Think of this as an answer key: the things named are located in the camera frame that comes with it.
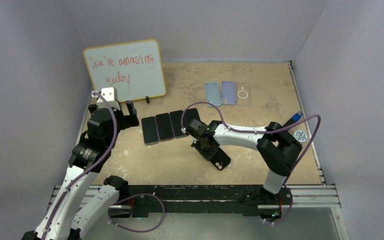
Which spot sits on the yellow framed whiteboard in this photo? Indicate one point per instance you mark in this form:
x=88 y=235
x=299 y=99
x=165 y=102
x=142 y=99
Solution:
x=134 y=69

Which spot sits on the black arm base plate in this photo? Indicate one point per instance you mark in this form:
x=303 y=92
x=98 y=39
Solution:
x=247 y=200

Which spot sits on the clear magsafe phone case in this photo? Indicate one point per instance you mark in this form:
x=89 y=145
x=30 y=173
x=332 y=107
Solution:
x=243 y=94

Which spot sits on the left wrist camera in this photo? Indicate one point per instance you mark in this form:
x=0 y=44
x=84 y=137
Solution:
x=110 y=95

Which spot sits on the black phone case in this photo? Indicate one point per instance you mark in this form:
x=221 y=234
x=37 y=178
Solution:
x=218 y=158

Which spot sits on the small white blue jar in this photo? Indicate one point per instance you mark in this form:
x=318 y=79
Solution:
x=301 y=136

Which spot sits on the light blue phone case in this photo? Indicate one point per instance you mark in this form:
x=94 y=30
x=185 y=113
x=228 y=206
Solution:
x=212 y=93

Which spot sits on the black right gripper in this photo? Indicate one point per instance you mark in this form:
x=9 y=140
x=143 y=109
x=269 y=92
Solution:
x=207 y=155

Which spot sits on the black smartphone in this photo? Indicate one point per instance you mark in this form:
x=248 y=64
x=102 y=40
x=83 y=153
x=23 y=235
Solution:
x=149 y=130

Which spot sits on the lilac phone case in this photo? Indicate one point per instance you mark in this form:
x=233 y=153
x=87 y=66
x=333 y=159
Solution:
x=228 y=92

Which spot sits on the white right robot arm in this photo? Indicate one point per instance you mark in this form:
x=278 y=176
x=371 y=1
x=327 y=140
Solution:
x=279 y=149

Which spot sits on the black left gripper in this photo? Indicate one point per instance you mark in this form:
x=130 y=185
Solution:
x=129 y=120

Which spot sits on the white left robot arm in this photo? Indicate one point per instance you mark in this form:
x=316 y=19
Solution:
x=66 y=219

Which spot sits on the black phone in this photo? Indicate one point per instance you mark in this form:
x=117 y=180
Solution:
x=189 y=115

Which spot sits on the blue stapler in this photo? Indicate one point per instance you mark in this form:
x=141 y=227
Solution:
x=295 y=118

